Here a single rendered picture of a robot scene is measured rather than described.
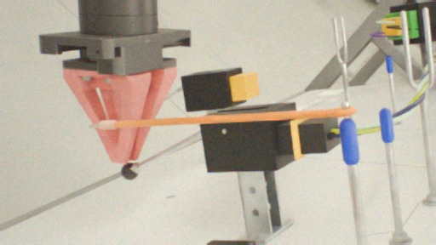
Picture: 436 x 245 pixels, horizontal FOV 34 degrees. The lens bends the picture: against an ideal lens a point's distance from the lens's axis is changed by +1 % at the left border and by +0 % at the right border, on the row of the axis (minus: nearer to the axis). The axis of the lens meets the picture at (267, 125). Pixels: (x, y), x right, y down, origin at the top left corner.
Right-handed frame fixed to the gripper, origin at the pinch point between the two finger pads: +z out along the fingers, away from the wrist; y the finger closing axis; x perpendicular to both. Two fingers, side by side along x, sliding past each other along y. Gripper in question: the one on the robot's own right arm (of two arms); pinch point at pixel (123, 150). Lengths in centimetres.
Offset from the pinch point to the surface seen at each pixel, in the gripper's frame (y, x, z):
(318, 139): -0.9, -16.6, -2.9
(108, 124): -11.0, -7.9, -4.9
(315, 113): -12.0, -21.2, -7.0
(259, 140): -1.8, -12.8, -2.6
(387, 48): 93, 9, 1
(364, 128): 0.9, -19.1, -3.6
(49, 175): 109, 117, 46
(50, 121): 127, 133, 34
